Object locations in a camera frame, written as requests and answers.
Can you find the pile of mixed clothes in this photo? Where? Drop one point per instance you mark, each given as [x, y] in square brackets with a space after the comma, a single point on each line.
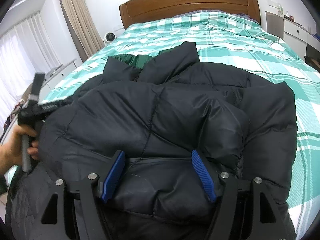
[16, 110]

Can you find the beige curtain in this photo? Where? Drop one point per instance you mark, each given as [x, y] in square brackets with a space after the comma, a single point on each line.
[80, 22]

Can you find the white desk with drawer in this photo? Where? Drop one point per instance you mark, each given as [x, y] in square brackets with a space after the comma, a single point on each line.
[295, 33]

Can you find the clear bottle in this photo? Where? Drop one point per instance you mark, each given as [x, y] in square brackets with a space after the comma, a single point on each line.
[279, 7]

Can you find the black puffer jacket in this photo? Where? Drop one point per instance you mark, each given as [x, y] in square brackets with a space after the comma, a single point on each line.
[175, 110]

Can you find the wooden headboard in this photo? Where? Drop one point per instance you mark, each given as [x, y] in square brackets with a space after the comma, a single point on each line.
[190, 5]

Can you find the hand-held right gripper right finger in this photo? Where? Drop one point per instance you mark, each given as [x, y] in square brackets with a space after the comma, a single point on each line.
[202, 177]

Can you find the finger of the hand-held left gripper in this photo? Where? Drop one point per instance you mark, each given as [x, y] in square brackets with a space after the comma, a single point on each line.
[53, 107]
[37, 87]

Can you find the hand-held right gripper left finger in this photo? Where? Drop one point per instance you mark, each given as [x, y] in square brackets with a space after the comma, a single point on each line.
[115, 175]

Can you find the white sheer curtain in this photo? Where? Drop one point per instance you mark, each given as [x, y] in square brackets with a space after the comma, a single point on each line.
[25, 62]

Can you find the white round fan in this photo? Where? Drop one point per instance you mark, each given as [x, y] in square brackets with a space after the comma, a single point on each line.
[109, 38]

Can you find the person's left hand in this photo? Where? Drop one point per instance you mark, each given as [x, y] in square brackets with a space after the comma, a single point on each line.
[12, 150]

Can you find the bed with green plaid cover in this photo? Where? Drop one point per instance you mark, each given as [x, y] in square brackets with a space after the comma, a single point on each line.
[237, 45]

